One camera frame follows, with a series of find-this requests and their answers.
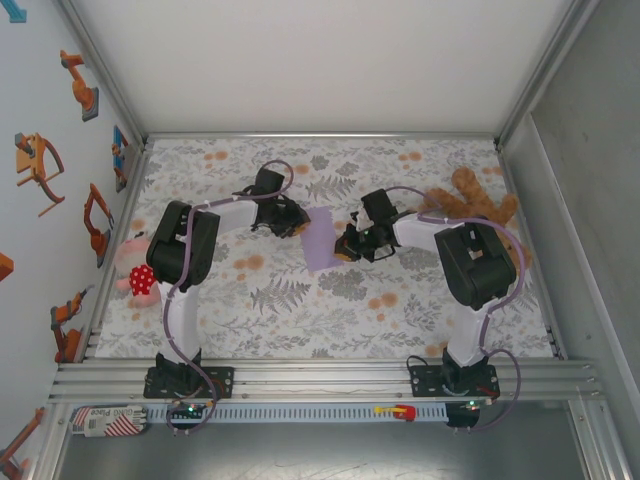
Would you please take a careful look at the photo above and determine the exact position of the purple cloth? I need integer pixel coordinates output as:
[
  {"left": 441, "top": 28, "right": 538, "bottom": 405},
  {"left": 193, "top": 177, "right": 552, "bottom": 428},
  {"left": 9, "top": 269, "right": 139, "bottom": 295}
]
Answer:
[{"left": 299, "top": 205, "right": 344, "bottom": 274}]

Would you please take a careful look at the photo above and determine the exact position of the floral printed table mat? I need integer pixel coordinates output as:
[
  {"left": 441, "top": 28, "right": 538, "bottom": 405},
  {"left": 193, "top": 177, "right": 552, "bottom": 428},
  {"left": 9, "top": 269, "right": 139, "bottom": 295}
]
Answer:
[{"left": 94, "top": 137, "right": 564, "bottom": 359}]

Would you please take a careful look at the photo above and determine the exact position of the brown teddy bear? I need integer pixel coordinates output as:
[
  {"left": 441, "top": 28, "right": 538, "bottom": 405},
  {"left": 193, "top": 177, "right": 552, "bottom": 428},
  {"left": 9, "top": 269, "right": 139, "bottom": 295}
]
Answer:
[{"left": 417, "top": 166, "right": 534, "bottom": 275}]

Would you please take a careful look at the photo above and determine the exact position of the pink plush doll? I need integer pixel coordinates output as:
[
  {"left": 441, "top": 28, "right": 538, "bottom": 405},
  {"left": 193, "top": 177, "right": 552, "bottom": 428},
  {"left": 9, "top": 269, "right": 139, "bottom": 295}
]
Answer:
[{"left": 115, "top": 230, "right": 161, "bottom": 310}]

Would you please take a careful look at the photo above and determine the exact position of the red yellow small tool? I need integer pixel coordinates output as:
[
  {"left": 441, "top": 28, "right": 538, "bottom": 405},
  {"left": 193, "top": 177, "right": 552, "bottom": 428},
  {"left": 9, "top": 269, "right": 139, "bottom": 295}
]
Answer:
[{"left": 374, "top": 403, "right": 417, "bottom": 422}]

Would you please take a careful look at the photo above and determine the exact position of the small circuit board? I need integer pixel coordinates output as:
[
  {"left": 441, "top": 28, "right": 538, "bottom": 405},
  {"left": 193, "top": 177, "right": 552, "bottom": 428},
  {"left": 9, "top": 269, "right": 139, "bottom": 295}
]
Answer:
[
  {"left": 168, "top": 399, "right": 217, "bottom": 420},
  {"left": 449, "top": 397, "right": 494, "bottom": 415}
]

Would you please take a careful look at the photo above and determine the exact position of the red and white label card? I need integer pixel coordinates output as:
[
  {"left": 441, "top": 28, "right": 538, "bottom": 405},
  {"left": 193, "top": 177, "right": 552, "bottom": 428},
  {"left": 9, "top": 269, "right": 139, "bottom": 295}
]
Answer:
[{"left": 68, "top": 405, "right": 149, "bottom": 439}]

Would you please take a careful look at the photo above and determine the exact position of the aluminium frame crossbar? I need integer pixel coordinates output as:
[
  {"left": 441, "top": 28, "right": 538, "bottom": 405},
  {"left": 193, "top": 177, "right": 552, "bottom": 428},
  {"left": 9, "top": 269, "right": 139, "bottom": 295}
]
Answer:
[{"left": 142, "top": 131, "right": 501, "bottom": 142}]

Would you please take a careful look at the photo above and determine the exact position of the aluminium mounting rail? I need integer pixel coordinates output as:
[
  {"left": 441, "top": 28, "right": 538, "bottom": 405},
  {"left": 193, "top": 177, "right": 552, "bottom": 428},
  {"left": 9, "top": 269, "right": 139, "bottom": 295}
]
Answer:
[{"left": 47, "top": 355, "right": 609, "bottom": 404}]

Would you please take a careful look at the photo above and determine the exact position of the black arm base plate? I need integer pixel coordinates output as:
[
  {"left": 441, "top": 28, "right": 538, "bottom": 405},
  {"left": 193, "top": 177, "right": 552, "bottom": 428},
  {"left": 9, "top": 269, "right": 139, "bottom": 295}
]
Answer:
[
  {"left": 143, "top": 366, "right": 236, "bottom": 400},
  {"left": 409, "top": 364, "right": 500, "bottom": 399}
]

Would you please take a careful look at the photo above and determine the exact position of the blue orange wall sticker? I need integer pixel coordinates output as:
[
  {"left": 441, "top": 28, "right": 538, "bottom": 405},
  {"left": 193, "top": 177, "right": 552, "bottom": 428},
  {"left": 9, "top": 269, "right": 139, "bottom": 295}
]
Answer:
[{"left": 110, "top": 124, "right": 132, "bottom": 194}]

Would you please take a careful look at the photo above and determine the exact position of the white slotted cable duct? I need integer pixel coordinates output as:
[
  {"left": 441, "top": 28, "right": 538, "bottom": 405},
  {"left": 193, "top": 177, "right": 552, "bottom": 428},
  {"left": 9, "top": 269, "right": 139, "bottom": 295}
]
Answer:
[{"left": 142, "top": 403, "right": 449, "bottom": 422}]

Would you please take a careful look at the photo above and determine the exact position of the aluminium side rail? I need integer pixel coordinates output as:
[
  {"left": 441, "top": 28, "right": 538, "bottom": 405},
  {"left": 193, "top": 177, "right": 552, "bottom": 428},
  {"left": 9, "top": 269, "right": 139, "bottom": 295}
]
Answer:
[
  {"left": 79, "top": 142, "right": 154, "bottom": 362},
  {"left": 493, "top": 139, "right": 569, "bottom": 361}
]

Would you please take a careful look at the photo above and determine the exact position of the aluminium frame post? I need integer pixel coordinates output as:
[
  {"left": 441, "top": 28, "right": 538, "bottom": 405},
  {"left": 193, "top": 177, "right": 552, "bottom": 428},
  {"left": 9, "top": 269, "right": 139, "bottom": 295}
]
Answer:
[
  {"left": 55, "top": 0, "right": 151, "bottom": 151},
  {"left": 492, "top": 0, "right": 601, "bottom": 151}
]

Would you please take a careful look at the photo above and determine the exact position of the orange curved machine wall sticker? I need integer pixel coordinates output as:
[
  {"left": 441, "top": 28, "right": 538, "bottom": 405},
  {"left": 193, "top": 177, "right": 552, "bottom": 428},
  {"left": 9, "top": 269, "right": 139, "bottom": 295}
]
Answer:
[{"left": 13, "top": 132, "right": 66, "bottom": 217}]

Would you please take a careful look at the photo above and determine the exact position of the aluminium frame leg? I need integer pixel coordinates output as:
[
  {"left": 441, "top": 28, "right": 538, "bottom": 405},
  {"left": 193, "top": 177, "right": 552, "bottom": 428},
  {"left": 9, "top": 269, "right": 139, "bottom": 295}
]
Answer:
[
  {"left": 567, "top": 399, "right": 634, "bottom": 480},
  {"left": 27, "top": 402, "right": 71, "bottom": 480}
]

